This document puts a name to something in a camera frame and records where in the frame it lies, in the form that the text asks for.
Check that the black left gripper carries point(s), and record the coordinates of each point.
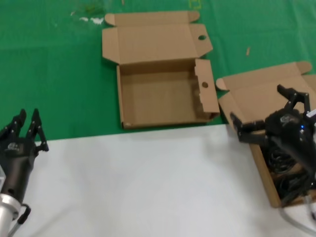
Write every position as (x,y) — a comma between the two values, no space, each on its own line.
(14,158)

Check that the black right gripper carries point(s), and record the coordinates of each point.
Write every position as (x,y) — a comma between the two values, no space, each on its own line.
(291,133)

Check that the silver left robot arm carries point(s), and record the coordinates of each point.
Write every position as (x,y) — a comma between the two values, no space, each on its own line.
(6,212)

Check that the open cardboard box with holes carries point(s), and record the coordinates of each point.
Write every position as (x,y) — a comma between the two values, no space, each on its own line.
(158,98)

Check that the small wooden stick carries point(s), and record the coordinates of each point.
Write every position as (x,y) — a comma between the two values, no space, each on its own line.
(248,51)

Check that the green mat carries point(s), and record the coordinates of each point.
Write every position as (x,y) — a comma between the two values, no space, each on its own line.
(49,61)

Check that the white tape scraps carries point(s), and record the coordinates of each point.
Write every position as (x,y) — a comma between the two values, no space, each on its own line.
(95,20)

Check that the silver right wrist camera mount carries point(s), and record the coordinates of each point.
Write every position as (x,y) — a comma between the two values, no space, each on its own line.
(312,113)

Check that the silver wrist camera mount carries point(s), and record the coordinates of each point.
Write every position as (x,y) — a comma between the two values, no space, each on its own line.
(2,176)
(312,113)

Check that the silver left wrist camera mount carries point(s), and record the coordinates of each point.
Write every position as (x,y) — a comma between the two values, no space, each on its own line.
(2,176)

